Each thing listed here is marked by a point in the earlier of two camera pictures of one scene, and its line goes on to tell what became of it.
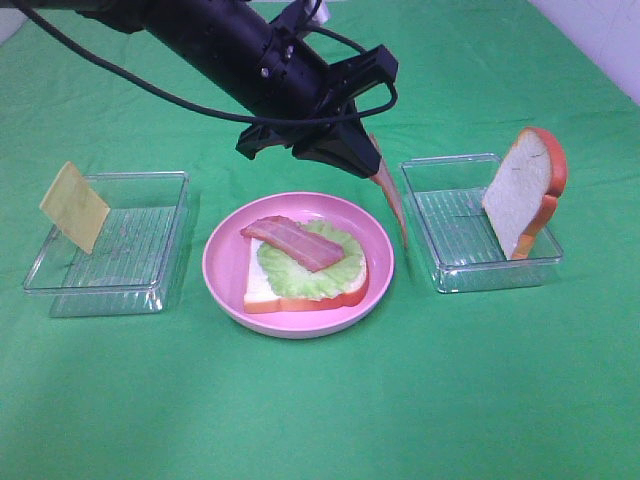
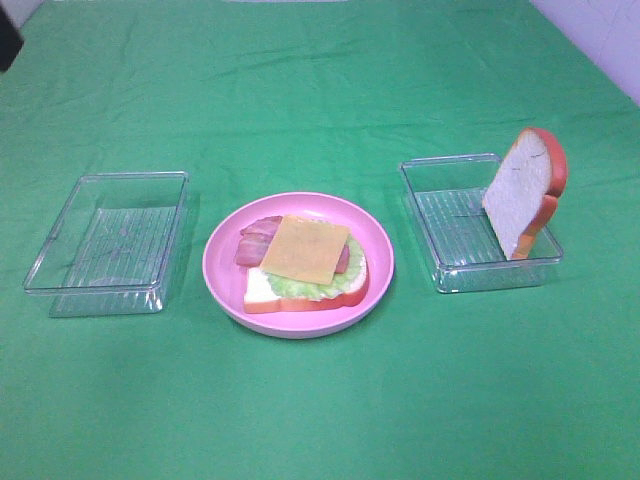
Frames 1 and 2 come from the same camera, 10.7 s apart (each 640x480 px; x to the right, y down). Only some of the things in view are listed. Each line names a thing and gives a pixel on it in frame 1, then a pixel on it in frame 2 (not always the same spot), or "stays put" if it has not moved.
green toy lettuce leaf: x=291 y=277 stays put
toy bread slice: x=259 y=297 stays put
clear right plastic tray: x=447 y=195 stays put
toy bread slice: x=520 y=200 stays put
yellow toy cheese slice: x=76 y=207 → x=306 y=249
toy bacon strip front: x=385 y=181 → x=251 y=248
